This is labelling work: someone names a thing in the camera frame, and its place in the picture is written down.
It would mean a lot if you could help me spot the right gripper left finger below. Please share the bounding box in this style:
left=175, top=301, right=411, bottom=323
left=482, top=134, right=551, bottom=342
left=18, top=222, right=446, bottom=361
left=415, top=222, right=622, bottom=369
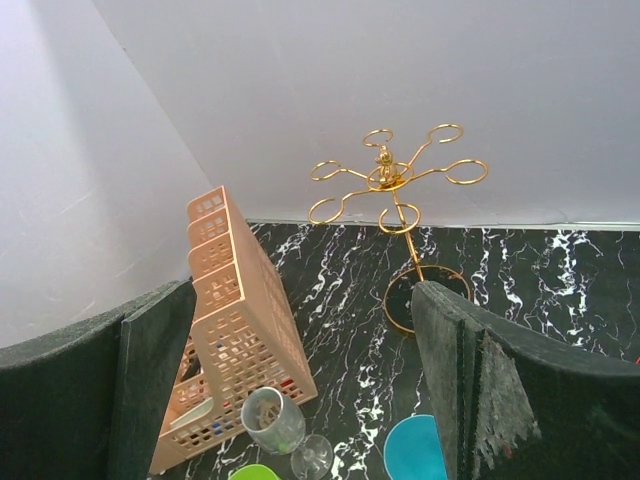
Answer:
left=1, top=281, right=196, bottom=479

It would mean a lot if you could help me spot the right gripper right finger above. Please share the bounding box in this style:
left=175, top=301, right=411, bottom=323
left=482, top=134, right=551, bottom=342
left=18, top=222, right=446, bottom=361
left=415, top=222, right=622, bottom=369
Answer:
left=411, top=281, right=639, bottom=479

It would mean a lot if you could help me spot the cyan wine glass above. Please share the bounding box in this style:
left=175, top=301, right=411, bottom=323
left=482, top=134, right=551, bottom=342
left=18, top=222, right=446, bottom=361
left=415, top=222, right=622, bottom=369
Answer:
left=383, top=414, right=448, bottom=480

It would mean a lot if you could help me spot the green wine glass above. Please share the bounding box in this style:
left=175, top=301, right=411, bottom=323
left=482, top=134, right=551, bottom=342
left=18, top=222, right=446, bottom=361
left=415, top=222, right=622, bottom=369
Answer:
left=229, top=464, right=280, bottom=480

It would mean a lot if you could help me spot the clear wine glass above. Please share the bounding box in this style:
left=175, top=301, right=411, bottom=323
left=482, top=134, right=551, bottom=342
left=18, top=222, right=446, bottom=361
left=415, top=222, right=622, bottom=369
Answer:
left=241, top=387, right=334, bottom=479

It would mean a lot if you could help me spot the gold wire glass rack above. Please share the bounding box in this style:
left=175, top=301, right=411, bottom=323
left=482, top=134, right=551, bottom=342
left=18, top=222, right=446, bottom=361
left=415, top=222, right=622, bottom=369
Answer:
left=307, top=123, right=490, bottom=337

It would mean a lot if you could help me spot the pink plastic file organizer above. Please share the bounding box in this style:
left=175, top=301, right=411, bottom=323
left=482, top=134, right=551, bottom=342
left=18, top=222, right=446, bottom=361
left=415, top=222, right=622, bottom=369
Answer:
left=150, top=186, right=318, bottom=474

